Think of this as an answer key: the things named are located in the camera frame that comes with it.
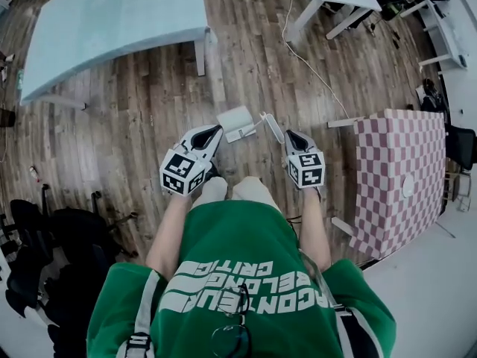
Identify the white dustpan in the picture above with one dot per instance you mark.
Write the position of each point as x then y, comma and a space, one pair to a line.
235, 119

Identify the black-framed glasses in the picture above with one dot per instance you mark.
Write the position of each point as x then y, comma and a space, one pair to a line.
233, 334

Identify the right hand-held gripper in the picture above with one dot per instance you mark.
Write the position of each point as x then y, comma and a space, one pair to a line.
307, 170

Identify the wooden floor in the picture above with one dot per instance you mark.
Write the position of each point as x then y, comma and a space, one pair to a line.
123, 132

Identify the light blue topped table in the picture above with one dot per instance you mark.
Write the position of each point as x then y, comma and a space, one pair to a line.
112, 24

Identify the black bag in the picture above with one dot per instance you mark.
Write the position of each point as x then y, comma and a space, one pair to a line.
432, 95

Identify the white round plate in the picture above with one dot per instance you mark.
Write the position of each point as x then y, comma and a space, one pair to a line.
408, 185

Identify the green printed shirt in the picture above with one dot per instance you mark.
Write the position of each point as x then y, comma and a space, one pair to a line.
231, 259

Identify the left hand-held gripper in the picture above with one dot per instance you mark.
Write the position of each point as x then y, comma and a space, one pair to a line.
178, 170

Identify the beige trousers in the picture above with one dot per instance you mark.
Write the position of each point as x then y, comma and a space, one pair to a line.
246, 189

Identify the person's left forearm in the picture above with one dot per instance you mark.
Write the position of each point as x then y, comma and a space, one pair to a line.
167, 233

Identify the person's right forearm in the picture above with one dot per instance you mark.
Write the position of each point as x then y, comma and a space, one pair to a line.
315, 229

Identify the black office chair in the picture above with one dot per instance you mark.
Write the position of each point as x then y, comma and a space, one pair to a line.
56, 259

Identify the dark box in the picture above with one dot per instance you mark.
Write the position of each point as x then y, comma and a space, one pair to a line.
6, 117

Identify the pink checkered cloth table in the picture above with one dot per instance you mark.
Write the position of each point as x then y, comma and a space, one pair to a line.
398, 170

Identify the small red-capped bottle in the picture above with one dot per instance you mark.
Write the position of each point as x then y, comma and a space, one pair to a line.
35, 173

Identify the black mesh chair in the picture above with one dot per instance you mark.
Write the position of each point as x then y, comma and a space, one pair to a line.
462, 144

